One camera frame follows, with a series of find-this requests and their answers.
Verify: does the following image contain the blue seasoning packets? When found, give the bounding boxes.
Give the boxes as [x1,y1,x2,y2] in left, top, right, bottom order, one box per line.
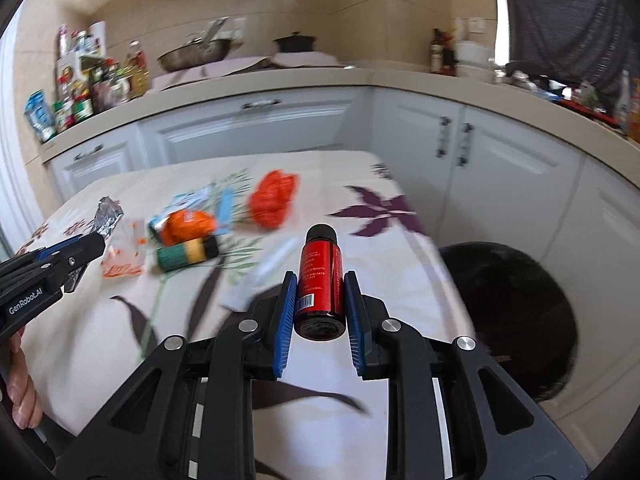
[25,90,57,143]

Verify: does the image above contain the steel wok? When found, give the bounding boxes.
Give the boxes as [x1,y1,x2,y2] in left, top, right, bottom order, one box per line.
[157,17,233,73]

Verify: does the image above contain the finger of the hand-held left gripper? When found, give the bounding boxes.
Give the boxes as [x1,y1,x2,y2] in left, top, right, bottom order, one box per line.
[30,236,86,264]
[47,234,108,295]

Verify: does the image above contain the white and blue packet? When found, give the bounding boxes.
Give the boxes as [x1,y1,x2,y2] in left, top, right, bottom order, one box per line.
[148,185,217,228]

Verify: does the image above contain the clear wrapper with orange print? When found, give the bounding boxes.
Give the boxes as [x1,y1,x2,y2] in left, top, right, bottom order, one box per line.
[100,217,148,279]

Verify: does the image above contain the teal tube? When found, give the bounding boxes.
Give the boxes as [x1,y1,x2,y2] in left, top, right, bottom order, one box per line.
[216,187,237,234]

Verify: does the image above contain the black trash bin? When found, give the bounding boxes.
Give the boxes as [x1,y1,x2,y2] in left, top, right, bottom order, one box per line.
[440,241,578,403]

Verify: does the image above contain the black pot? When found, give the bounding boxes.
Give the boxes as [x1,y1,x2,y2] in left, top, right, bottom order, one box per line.
[272,31,318,54]

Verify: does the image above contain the green yellow black roll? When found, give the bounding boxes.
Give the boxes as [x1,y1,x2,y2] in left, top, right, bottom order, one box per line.
[156,236,220,273]

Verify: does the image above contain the red bottle with black cap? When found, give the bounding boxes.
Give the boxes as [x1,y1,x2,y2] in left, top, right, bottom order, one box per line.
[294,224,347,342]

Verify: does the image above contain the dark sauce bottles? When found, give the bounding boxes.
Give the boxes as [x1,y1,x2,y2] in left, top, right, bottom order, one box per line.
[430,27,458,76]

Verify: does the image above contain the beige stove cover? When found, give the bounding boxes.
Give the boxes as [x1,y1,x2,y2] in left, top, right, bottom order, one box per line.
[150,53,346,91]

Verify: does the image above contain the orange snack packet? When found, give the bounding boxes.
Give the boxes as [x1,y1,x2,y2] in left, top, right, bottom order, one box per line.
[150,209,217,246]

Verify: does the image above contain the silver foil wrapper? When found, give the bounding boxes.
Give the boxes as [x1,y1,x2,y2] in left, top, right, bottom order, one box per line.
[65,196,124,293]

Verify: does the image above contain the red plastic bag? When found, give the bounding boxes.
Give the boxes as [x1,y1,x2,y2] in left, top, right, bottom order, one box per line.
[247,170,300,231]

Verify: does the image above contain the white kitchen cabinet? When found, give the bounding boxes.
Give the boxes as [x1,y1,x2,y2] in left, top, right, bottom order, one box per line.
[42,85,640,461]

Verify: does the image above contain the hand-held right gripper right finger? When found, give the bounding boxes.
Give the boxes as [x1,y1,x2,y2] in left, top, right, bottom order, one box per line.
[344,270,589,480]

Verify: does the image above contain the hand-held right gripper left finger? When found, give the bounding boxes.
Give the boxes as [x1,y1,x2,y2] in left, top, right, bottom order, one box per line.
[60,270,301,480]

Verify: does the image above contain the person's left hand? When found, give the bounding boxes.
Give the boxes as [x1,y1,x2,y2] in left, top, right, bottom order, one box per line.
[0,332,44,429]

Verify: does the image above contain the white plastic wrapper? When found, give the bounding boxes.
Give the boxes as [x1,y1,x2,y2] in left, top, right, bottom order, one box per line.
[220,237,301,311]

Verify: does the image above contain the floral tablecloth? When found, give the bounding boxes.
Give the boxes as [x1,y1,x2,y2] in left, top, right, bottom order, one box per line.
[10,149,476,480]

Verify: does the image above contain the dark curtain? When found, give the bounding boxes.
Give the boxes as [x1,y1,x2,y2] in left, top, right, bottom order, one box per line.
[500,0,640,96]

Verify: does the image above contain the white door frame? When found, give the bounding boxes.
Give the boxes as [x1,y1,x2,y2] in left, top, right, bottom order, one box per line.
[0,35,46,246]

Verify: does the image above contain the group of condiment bottles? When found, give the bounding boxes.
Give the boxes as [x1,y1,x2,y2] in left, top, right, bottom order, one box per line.
[52,22,153,131]

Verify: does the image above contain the pile of small kitchen items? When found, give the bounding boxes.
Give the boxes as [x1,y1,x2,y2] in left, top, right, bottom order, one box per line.
[492,60,640,143]

